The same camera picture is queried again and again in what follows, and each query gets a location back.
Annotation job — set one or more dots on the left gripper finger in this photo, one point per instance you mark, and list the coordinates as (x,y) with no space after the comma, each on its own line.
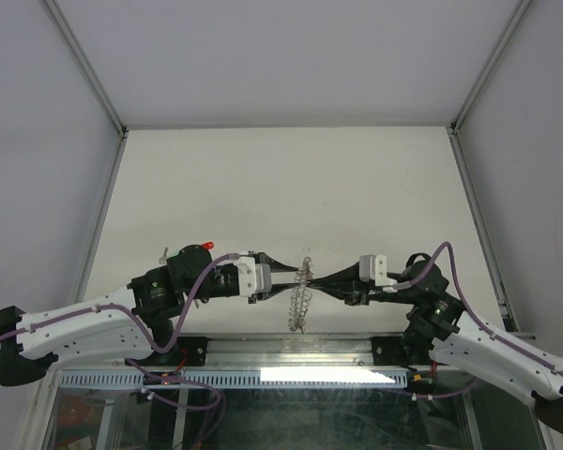
(278,267)
(286,287)

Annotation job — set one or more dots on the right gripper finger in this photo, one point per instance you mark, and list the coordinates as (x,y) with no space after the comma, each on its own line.
(339,293)
(347,275)

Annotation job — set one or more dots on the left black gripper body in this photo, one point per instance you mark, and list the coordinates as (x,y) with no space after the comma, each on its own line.
(253,300)

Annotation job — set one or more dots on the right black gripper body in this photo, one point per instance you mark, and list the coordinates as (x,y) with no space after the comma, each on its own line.
(366,293)

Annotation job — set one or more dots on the metal disc with keyrings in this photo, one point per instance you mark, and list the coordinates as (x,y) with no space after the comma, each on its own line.
(298,309)

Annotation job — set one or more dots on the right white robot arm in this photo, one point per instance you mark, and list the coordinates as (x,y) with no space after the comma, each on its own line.
(443,328)

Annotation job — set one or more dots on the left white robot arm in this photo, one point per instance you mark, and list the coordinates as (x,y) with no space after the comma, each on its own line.
(138,321)

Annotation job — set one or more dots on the green tag key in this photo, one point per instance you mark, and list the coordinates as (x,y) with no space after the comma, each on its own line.
(167,254)

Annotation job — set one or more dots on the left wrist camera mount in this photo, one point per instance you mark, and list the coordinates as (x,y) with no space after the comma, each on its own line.
(246,274)

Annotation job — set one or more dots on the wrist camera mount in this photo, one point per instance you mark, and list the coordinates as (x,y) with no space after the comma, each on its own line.
(246,274)
(374,268)

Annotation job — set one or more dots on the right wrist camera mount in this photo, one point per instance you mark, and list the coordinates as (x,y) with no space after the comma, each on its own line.
(374,268)

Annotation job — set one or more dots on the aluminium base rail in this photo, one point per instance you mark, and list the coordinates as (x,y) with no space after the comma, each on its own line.
(258,350)

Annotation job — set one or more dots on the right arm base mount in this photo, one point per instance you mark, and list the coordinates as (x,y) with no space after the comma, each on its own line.
(389,351)

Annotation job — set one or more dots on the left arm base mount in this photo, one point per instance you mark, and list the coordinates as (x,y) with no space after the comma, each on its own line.
(189,352)

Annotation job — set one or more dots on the aluminium frame post right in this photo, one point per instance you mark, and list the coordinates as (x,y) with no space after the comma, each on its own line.
(492,62)

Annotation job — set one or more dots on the aluminium frame post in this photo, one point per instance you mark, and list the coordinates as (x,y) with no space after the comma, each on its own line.
(492,62)
(61,24)

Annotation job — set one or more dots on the white slotted cable duct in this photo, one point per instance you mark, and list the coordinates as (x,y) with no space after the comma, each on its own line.
(268,377)

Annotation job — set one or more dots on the aluminium frame post left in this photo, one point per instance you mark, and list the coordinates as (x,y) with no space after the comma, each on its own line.
(61,24)

